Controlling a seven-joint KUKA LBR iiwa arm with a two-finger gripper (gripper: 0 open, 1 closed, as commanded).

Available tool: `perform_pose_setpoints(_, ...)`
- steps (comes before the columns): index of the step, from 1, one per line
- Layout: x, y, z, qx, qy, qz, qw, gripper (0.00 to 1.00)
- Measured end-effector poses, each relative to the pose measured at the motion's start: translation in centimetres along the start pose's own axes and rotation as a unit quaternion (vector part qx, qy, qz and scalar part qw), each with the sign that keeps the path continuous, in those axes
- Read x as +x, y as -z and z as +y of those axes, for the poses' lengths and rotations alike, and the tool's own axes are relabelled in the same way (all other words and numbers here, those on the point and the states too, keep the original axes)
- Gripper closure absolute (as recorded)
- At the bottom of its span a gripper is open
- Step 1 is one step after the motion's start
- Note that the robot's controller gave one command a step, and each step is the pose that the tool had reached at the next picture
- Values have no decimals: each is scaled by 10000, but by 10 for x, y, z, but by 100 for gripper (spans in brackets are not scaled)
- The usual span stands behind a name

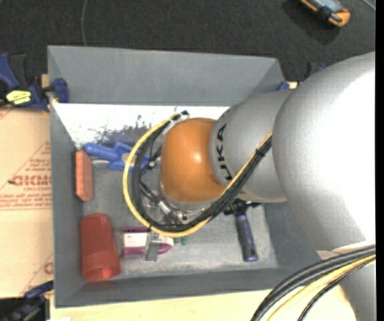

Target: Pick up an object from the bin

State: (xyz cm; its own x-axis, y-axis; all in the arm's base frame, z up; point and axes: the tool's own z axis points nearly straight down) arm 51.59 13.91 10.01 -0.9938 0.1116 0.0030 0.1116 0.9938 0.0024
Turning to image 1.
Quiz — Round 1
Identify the grey metal bin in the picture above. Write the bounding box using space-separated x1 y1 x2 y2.
46 45 320 308

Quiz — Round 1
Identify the red plastic cup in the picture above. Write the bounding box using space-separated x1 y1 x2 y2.
79 213 122 282

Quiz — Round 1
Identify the purple and black tool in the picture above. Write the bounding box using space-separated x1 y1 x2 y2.
233 212 259 263

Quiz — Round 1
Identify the black cylinder on white bracket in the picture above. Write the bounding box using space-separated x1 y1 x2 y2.
223 200 259 216

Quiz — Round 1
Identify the red-brown flat block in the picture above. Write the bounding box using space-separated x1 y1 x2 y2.
74 150 94 203

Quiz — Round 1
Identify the brown cardboard board red print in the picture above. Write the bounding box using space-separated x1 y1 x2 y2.
0 100 55 301

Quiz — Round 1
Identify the blue spray bottle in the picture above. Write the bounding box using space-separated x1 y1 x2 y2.
83 141 153 173

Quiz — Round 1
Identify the purple and white packet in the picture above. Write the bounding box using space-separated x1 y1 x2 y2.
119 225 175 258

